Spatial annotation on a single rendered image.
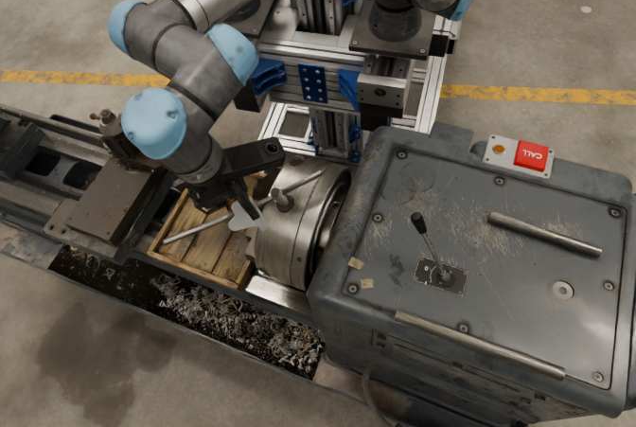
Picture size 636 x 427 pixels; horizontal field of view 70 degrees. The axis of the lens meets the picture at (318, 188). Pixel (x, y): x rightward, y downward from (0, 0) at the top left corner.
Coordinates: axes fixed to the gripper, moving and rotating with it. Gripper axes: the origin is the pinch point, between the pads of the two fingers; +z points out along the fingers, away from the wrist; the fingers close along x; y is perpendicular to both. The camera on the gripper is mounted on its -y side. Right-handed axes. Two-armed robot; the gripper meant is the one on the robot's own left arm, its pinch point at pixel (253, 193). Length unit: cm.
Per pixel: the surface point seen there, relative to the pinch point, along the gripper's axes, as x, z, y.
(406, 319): 32.1, 5.0, -15.1
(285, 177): -5.8, 13.6, -5.7
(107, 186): -39, 38, 46
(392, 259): 21.2, 9.3, -18.0
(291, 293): 11.9, 46.5, 8.7
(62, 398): -4, 118, 132
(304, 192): -0.4, 12.9, -8.1
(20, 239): -60, 76, 104
